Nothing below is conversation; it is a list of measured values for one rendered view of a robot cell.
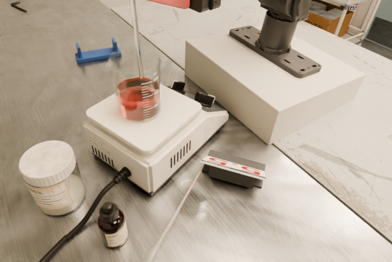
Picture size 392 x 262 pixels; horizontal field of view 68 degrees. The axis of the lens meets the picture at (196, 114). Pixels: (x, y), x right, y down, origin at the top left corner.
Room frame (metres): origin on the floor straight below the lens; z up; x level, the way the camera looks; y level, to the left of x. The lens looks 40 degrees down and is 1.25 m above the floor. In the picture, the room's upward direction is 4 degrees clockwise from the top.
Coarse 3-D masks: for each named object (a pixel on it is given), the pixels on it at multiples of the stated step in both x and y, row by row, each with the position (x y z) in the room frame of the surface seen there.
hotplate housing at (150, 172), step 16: (208, 112) 0.34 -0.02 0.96; (224, 112) 0.38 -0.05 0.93; (96, 128) 0.28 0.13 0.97; (192, 128) 0.30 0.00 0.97; (208, 128) 0.33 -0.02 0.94; (96, 144) 0.28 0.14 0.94; (112, 144) 0.26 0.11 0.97; (176, 144) 0.27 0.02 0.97; (192, 144) 0.30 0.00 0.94; (112, 160) 0.26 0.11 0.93; (128, 160) 0.24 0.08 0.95; (144, 160) 0.23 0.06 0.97; (160, 160) 0.24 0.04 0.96; (176, 160) 0.27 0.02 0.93; (128, 176) 0.24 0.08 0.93; (144, 176) 0.23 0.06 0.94; (160, 176) 0.24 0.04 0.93
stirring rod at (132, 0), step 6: (132, 0) 0.32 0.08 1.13; (132, 6) 0.32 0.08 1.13; (132, 12) 0.32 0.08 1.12; (132, 18) 0.32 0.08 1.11; (138, 30) 0.32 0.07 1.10; (138, 36) 0.32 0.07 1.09; (138, 42) 0.32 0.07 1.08; (138, 48) 0.32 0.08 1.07; (138, 54) 0.32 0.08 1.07; (138, 60) 0.32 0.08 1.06; (138, 66) 0.32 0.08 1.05
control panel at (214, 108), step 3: (186, 93) 0.42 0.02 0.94; (189, 93) 0.43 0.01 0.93; (189, 96) 0.40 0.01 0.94; (192, 96) 0.41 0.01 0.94; (192, 99) 0.39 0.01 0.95; (213, 105) 0.40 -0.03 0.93; (204, 108) 0.36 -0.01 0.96; (207, 108) 0.36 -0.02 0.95; (210, 108) 0.37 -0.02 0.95; (213, 108) 0.38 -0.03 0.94; (216, 108) 0.38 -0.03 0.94; (219, 108) 0.39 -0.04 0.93; (207, 111) 0.34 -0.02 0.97; (210, 111) 0.35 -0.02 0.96; (213, 111) 0.36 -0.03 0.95
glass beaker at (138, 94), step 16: (128, 48) 0.34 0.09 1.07; (144, 48) 0.34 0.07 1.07; (112, 64) 0.31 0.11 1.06; (128, 64) 0.33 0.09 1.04; (144, 64) 0.34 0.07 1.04; (128, 80) 0.28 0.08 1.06; (144, 80) 0.28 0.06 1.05; (160, 80) 0.31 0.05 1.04; (128, 96) 0.28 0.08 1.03; (144, 96) 0.28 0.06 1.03; (160, 96) 0.30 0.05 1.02; (128, 112) 0.28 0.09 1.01; (144, 112) 0.28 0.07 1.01; (160, 112) 0.30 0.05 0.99
